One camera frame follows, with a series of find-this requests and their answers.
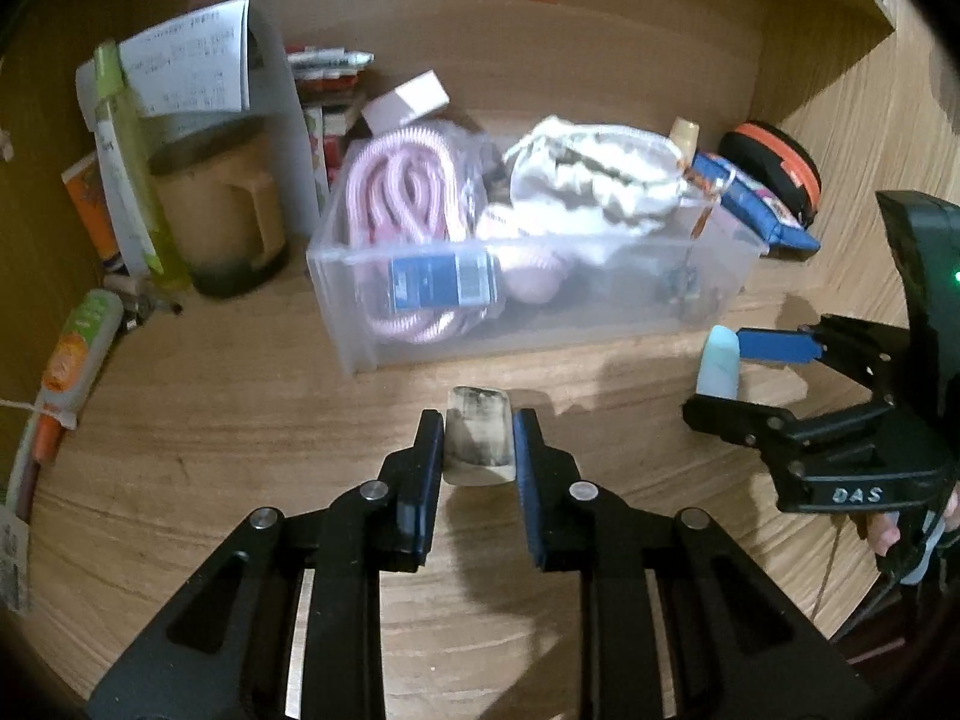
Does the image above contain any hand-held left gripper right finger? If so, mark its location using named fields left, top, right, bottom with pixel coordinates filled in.
left=512, top=409, right=856, bottom=720

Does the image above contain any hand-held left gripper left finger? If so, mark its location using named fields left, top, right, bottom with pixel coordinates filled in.
left=86, top=409, right=445, bottom=720

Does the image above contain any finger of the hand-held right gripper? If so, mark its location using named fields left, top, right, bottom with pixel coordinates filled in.
left=681, top=394, right=808, bottom=467
left=735, top=315, right=910, bottom=392

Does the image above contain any mint green eraser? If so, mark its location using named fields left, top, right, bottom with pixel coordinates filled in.
left=694, top=325, right=743, bottom=400

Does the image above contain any clear plastic block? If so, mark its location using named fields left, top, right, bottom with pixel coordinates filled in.
left=442, top=386, right=517, bottom=487

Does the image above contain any clear plastic container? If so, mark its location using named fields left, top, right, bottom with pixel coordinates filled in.
left=306, top=127, right=770, bottom=376

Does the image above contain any white drawstring pouch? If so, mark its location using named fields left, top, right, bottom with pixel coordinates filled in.
left=501, top=116, right=687, bottom=237

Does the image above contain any person's right hand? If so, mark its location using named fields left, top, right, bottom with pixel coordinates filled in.
left=862, top=487, right=960, bottom=557

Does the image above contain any blue printed pouch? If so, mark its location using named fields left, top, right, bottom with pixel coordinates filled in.
left=690, top=151, right=822, bottom=252

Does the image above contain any black and orange case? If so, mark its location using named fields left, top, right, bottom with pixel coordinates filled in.
left=718, top=122, right=824, bottom=230

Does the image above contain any small cream bottle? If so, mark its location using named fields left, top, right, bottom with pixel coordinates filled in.
left=670, top=117, right=701, bottom=166

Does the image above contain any tan mug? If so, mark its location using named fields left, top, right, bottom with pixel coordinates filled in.
left=146, top=116, right=290, bottom=297

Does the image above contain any orange and green tube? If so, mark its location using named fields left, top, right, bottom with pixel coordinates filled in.
left=41, top=289, right=125, bottom=428

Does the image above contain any small white box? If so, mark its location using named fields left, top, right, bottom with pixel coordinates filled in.
left=361, top=70, right=451, bottom=134

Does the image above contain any orange pen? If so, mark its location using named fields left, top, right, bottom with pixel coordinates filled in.
left=7, top=405, right=62, bottom=526

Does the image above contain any light green long tube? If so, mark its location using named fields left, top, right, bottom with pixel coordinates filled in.
left=75, top=41, right=192, bottom=293

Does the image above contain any pink coiled cable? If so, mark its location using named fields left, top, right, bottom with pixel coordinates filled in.
left=341, top=127, right=496, bottom=342

